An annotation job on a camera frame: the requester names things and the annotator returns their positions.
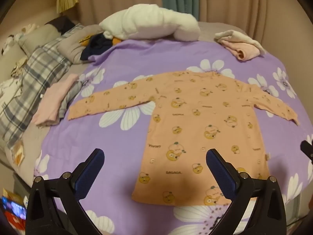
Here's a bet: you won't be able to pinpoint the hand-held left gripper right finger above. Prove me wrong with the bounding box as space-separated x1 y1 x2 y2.
206 148 287 235

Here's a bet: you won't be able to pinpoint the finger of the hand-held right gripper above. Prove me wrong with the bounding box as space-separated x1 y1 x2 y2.
300 139 313 163

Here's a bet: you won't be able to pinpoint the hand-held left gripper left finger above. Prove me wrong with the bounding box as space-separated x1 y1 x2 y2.
25 148 105 235

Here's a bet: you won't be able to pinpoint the orange printed long-sleeve shirt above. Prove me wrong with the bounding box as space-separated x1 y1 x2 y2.
68 70 300 206

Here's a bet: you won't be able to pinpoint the purple floral blanket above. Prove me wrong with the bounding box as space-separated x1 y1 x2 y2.
34 38 304 235

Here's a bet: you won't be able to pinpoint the light pink folded garment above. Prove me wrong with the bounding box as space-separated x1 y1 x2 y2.
32 74 79 127

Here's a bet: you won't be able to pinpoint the colourful packets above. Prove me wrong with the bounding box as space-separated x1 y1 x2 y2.
0 188 28 226

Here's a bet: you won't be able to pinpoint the grey plaid quilt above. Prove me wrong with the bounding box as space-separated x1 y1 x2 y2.
0 38 73 150

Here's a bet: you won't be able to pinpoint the pink folded garment with opening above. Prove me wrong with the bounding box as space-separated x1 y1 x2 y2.
221 40 260 61

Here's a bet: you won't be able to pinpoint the grey pillow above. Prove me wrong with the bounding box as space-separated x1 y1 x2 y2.
57 24 105 65

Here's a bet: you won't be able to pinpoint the navy crumpled clothing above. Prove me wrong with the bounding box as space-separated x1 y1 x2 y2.
80 33 121 61

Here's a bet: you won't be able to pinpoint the cream folded garment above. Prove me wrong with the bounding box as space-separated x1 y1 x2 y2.
215 29 266 54

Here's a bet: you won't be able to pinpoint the plush toys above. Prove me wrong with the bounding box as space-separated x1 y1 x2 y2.
1 23 40 55

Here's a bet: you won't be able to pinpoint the beige curtain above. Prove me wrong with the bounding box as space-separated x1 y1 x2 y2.
73 0 313 61

